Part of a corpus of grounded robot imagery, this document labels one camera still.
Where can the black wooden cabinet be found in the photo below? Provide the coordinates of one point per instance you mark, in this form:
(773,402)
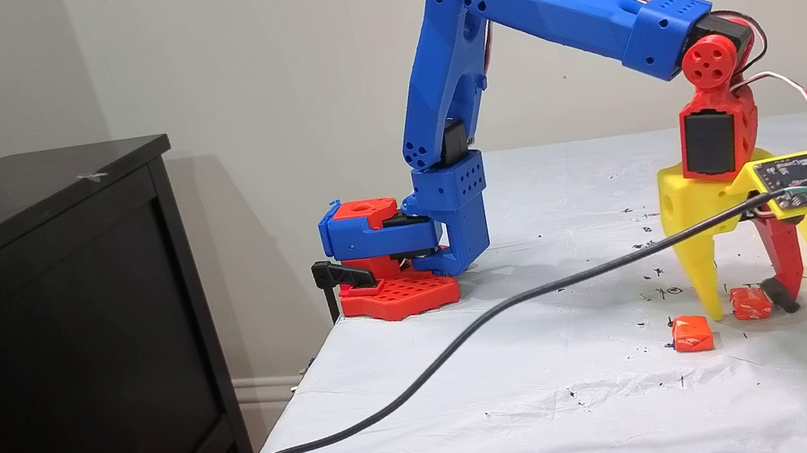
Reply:
(25,364)

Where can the circuit board camera, yellow mount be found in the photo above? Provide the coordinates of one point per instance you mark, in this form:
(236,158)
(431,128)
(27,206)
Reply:
(802,180)

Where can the orange candy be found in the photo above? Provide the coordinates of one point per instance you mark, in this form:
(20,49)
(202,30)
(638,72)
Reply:
(692,334)
(748,304)

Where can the white plastic table cover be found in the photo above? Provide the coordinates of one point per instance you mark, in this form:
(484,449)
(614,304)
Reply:
(490,450)

